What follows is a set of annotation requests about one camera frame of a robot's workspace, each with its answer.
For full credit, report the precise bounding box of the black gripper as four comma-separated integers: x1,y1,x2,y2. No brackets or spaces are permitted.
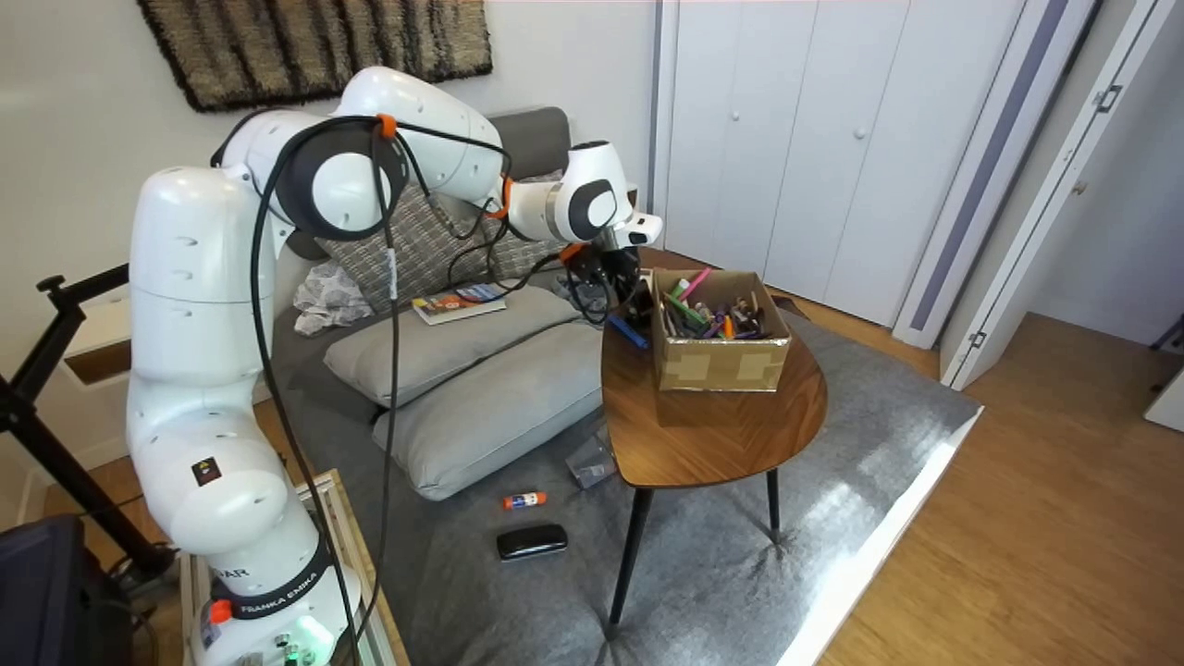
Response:
567,239,659,328

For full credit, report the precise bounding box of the cardboard box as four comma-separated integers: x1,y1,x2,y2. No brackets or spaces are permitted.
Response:
646,265,796,398

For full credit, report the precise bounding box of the blue pen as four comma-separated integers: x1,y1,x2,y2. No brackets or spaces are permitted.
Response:
601,313,652,355

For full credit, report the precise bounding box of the green marker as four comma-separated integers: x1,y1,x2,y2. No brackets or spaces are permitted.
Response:
659,290,714,337

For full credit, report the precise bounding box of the small grey plaid cushion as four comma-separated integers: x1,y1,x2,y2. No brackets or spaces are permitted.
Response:
472,226,555,281

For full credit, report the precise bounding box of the wooden table with black legs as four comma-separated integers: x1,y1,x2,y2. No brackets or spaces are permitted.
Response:
598,239,831,632

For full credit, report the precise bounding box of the dark magazine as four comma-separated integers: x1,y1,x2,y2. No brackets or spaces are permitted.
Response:
562,431,622,492

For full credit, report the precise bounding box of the colourful book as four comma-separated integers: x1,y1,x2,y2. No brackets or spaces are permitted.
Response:
409,281,509,328

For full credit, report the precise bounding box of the grey pillow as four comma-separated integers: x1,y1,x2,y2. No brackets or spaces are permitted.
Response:
368,321,605,505
320,276,588,412

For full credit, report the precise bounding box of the dark grey headrest cushion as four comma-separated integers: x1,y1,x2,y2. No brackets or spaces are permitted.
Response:
487,102,573,181

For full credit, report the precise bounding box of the white wardrobe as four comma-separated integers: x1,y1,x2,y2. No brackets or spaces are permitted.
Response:
652,0,1032,328

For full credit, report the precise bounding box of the black glasses case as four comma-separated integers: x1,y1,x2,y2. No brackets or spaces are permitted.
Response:
490,521,573,563

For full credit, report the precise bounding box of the large grey plaid cushion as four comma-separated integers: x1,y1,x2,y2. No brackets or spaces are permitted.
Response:
320,196,435,318

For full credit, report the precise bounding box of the shiny grey rug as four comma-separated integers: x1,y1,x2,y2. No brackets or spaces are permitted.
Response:
409,308,987,666

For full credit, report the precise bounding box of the crumpled white cloth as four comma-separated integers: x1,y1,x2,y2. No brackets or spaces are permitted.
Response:
287,258,372,339

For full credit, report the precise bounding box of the grey low sofa bed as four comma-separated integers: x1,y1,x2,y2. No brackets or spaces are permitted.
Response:
254,218,640,666

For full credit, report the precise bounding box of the white sliding door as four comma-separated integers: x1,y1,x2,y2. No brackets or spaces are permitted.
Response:
890,0,1102,352

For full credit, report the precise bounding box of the white room door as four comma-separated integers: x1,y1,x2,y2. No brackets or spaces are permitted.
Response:
934,0,1184,391

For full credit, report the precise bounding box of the black tripod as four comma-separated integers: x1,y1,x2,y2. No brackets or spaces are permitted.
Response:
0,262,177,588

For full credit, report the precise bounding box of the black monitor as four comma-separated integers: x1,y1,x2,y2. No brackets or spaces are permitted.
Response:
0,513,136,666

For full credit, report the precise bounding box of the light wooden frame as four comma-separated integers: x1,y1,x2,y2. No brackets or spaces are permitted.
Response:
292,471,413,666

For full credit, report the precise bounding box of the brown woven wall hanging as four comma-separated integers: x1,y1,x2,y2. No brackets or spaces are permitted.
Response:
133,0,494,114

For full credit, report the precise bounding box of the white wall shelf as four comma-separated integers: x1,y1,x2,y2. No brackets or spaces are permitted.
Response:
58,284,136,387

